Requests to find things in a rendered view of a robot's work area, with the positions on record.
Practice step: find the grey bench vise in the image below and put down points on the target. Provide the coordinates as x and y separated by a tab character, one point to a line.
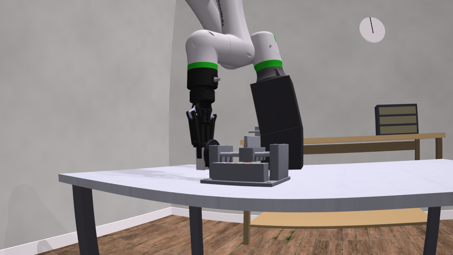
223	171

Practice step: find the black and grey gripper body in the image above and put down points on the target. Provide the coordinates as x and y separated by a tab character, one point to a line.
202	98

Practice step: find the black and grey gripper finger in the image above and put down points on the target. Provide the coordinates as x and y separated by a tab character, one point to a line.
197	135
209	126

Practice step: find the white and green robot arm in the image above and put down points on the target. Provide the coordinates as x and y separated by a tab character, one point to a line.
226	40

